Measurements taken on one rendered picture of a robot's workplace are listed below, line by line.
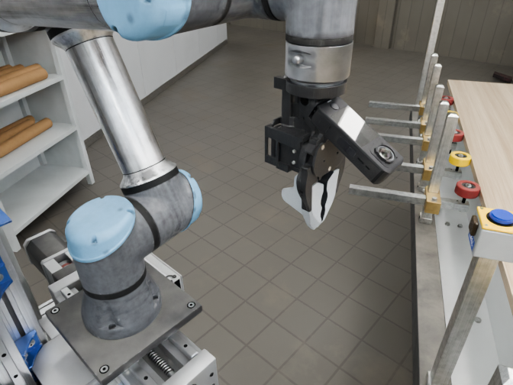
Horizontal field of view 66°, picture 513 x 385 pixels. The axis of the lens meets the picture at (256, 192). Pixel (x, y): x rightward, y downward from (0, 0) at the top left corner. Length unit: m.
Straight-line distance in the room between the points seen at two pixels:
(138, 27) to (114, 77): 0.38
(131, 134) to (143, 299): 0.31
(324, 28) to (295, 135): 0.13
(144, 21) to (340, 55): 0.20
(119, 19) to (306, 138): 0.24
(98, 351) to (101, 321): 0.05
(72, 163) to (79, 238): 2.87
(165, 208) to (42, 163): 2.98
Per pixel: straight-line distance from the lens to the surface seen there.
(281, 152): 0.51
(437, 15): 2.76
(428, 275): 1.48
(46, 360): 0.96
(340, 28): 0.44
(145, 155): 0.76
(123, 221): 0.69
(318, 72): 0.45
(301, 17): 0.44
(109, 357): 0.80
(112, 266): 0.71
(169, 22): 0.39
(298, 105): 0.50
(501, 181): 1.71
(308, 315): 2.18
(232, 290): 2.30
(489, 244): 0.84
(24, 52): 3.37
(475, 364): 1.39
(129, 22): 0.39
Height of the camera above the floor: 1.65
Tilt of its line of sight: 32 degrees down
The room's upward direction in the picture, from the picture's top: 1 degrees counter-clockwise
